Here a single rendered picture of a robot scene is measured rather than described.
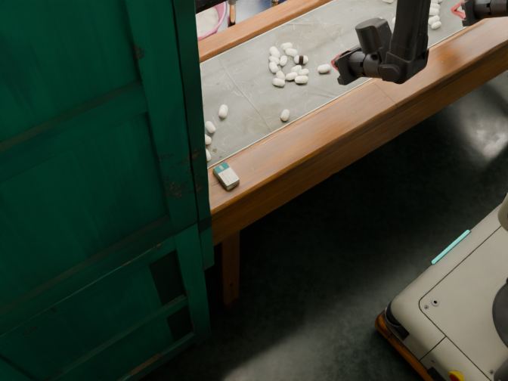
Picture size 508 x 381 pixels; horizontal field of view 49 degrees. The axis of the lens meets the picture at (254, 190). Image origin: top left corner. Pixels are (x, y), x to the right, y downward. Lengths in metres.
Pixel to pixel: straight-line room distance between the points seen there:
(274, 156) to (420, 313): 0.70
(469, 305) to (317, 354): 0.52
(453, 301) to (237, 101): 0.88
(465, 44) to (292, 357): 1.11
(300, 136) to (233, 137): 0.17
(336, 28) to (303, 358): 1.06
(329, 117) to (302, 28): 0.35
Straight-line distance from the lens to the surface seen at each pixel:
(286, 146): 1.35
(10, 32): 0.66
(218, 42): 1.57
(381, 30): 1.22
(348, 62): 1.32
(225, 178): 1.27
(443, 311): 1.78
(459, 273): 1.85
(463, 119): 2.57
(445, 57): 1.64
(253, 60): 1.56
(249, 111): 1.44
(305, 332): 1.96
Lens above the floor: 1.86
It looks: 59 degrees down
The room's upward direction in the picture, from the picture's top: 3 degrees clockwise
